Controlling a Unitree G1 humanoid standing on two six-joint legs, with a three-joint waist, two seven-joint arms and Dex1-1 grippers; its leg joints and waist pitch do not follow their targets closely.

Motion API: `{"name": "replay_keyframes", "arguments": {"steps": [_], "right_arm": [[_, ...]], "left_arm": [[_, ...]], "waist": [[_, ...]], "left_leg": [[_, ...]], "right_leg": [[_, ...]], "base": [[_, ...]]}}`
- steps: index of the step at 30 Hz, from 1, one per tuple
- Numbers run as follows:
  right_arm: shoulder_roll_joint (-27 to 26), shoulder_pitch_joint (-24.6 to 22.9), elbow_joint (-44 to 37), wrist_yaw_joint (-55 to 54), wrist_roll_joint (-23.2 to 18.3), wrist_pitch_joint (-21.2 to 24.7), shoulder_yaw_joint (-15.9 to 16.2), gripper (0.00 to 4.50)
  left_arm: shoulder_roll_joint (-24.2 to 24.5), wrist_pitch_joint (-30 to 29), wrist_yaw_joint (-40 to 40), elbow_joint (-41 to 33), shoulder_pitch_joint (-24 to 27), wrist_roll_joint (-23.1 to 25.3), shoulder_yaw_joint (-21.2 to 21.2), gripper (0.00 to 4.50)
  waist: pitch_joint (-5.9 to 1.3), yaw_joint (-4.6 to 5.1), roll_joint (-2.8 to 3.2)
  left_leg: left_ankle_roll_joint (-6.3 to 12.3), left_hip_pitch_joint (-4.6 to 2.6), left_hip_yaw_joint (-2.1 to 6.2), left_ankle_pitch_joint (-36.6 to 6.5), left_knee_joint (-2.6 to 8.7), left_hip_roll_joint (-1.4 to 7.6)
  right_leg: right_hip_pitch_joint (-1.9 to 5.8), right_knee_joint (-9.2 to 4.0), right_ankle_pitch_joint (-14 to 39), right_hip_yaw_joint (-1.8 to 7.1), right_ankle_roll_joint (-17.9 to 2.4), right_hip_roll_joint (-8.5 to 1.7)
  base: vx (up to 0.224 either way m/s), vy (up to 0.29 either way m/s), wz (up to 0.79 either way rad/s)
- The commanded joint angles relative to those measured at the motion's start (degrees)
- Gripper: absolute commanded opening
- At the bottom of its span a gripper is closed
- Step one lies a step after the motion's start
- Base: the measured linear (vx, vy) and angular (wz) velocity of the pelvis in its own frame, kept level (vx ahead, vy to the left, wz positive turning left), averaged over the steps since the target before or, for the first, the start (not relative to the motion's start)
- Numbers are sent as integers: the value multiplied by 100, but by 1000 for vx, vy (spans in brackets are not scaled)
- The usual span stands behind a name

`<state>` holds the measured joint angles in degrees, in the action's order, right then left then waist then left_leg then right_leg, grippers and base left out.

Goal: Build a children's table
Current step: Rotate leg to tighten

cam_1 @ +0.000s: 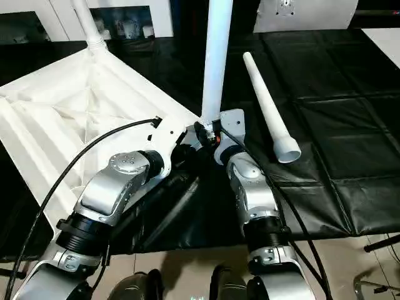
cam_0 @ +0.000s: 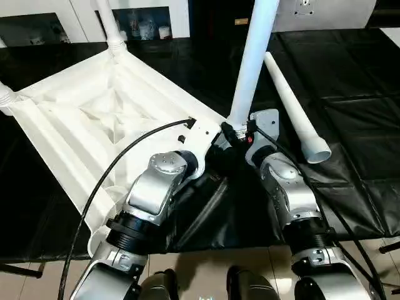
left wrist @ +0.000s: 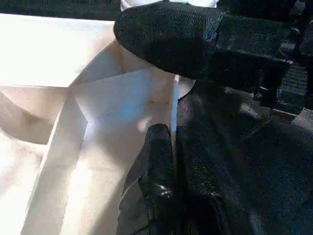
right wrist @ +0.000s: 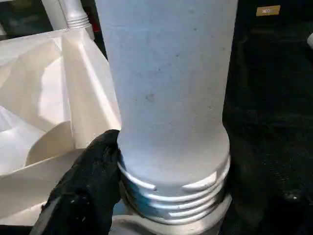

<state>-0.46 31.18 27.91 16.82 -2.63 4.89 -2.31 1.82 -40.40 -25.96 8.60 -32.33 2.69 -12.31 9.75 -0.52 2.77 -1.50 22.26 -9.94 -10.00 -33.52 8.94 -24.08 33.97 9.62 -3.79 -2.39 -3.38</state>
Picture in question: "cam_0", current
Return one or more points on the white plastic table leg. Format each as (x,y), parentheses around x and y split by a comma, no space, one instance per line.
(4,100)
(293,106)
(253,62)
(109,22)

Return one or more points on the grey left robot foot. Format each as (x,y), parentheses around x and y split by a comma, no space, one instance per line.
(157,286)

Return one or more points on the black metal table frame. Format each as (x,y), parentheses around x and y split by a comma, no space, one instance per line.
(18,270)

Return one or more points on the grey right robot foot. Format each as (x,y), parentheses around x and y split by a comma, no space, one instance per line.
(250,284)

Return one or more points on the black metal stand bar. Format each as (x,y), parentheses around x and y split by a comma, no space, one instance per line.
(390,247)

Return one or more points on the flat white board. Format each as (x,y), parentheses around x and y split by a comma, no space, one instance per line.
(392,33)

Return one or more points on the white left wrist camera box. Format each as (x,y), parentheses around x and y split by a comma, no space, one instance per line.
(200,137)

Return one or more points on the white glass door cabinet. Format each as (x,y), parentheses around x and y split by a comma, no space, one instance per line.
(78,18)

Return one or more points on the grey robot foot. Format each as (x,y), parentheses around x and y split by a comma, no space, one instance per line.
(157,286)
(250,284)

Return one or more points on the white plastic table top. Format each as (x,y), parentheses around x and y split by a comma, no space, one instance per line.
(78,109)

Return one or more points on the black work mat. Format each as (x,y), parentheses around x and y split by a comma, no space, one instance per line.
(359,93)

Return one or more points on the black box with gold label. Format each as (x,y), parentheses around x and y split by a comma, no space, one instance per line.
(218,15)

